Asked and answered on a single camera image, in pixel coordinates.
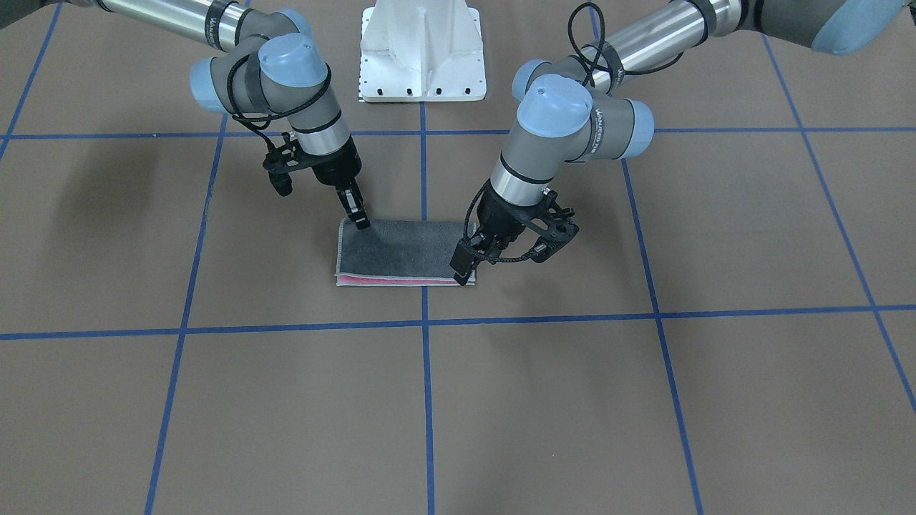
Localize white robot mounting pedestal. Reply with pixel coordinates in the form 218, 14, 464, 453
358, 1, 487, 102

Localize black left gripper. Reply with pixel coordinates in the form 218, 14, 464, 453
449, 188, 534, 286

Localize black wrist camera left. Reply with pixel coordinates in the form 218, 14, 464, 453
525, 189, 580, 263

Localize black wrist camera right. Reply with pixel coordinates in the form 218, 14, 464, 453
262, 131, 316, 197

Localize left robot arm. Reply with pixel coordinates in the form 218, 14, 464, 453
450, 1, 914, 285

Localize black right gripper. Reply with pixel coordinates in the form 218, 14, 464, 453
312, 139, 371, 230

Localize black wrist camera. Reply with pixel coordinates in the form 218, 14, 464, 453
262, 131, 316, 197
525, 189, 580, 263

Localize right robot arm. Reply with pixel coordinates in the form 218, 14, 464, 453
79, 1, 370, 229

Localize pink and grey towel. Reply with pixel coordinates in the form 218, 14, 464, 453
335, 218, 464, 287

